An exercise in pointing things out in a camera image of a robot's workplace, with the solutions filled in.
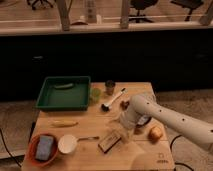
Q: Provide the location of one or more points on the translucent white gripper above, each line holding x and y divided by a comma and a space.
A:
126, 122

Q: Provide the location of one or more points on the black wooden board eraser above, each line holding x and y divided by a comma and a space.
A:
109, 141

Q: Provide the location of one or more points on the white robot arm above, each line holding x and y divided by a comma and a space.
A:
141, 105

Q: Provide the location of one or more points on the white dish brush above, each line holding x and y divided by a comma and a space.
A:
106, 106

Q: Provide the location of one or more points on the yellow onion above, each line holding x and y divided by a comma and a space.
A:
155, 133

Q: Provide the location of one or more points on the small brown cup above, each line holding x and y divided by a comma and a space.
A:
109, 87

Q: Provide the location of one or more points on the green plastic tray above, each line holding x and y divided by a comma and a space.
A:
64, 93

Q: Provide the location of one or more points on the yellow banana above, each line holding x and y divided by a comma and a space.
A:
64, 123

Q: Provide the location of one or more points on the blue sponge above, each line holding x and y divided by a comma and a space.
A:
44, 147

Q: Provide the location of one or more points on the red bowl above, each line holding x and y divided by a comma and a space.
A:
31, 153

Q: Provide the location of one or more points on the black office chair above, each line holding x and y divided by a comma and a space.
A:
141, 5

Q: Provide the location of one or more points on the white ladle with handle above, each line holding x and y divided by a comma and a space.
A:
67, 144

